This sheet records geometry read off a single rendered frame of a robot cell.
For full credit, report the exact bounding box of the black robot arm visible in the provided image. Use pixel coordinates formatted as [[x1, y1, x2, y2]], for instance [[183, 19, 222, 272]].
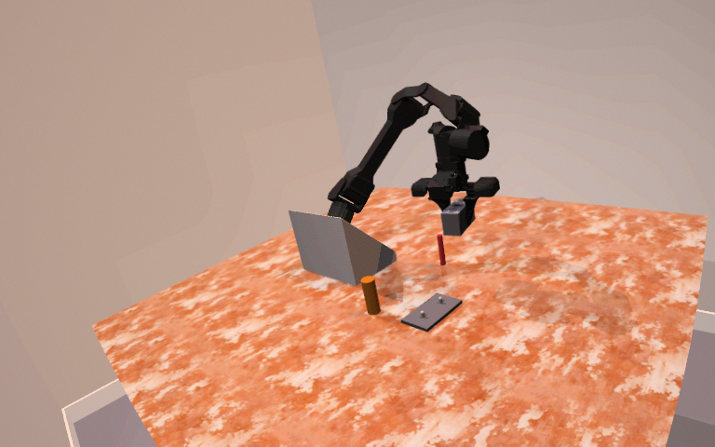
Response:
[[327, 82, 490, 223]]

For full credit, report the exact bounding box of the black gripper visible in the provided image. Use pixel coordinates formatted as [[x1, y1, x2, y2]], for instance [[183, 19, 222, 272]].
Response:
[[411, 156, 500, 225]]

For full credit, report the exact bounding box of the dark brown cylinder with orange top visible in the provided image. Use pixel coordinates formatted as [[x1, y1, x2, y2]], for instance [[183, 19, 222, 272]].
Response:
[[361, 277, 381, 315]]

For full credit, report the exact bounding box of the red peg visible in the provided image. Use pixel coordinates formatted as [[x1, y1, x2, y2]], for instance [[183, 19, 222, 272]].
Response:
[[438, 234, 446, 265]]

